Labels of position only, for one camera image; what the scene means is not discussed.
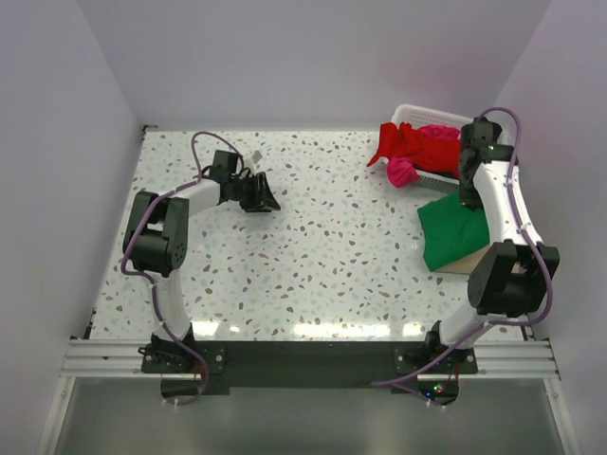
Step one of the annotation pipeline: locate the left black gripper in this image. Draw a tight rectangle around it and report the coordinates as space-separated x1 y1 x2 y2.
229 171 280 212

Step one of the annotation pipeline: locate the green t shirt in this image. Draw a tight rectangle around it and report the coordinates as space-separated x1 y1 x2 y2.
417 191 489 272

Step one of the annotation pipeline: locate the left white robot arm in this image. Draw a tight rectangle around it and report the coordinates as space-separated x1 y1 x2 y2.
120 150 281 372

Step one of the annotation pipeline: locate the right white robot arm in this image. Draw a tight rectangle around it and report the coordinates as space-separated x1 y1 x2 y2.
422 114 560 373

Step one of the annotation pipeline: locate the black t shirt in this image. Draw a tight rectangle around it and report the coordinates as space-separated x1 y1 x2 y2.
440 173 459 185

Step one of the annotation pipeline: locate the red t shirt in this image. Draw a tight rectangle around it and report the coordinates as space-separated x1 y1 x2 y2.
367 122 461 176

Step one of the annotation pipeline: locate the folded beige t shirt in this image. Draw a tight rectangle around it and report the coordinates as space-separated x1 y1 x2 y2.
438 246 488 275

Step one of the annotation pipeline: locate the pink t shirt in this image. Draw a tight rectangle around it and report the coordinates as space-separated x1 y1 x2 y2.
386 123 462 189

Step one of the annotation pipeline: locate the white plastic laundry basket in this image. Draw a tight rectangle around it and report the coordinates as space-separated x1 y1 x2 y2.
391 103 512 194

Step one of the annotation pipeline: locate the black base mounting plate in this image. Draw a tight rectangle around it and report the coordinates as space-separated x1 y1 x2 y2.
140 339 477 397

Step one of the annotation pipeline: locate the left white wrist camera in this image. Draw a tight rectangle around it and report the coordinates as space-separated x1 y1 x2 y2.
244 151 263 173

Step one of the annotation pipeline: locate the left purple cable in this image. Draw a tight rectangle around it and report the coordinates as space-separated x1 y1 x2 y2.
119 131 243 407

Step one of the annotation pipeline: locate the purple cable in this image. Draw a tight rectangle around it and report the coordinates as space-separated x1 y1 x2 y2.
119 131 243 407
372 107 555 394

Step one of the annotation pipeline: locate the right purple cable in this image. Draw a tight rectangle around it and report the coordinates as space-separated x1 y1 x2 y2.
372 107 555 394

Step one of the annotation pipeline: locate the aluminium frame rail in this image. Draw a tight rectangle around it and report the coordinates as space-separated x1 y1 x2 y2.
61 339 560 379

